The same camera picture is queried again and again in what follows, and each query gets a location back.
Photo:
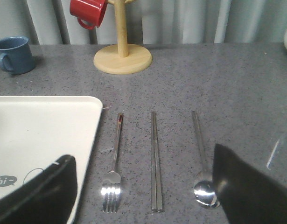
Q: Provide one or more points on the silver metal spoon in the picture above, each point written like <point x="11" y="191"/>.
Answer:
<point x="203" y="189"/>

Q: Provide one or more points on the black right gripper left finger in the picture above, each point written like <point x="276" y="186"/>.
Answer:
<point x="46" y="199"/>

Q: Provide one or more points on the silver metal fork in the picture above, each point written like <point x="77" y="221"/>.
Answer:
<point x="111" y="183"/>

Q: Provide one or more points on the cream rabbit serving tray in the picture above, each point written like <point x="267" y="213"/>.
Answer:
<point x="36" y="130"/>

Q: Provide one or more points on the blue enamel mug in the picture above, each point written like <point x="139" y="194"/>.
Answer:
<point x="15" y="55"/>

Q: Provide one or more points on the red enamel mug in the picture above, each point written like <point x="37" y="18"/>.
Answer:
<point x="89" y="13"/>

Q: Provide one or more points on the wooden mug tree stand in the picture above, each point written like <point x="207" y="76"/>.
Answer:
<point x="122" y="58"/>

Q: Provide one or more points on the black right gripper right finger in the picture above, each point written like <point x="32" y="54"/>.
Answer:
<point x="247" y="195"/>

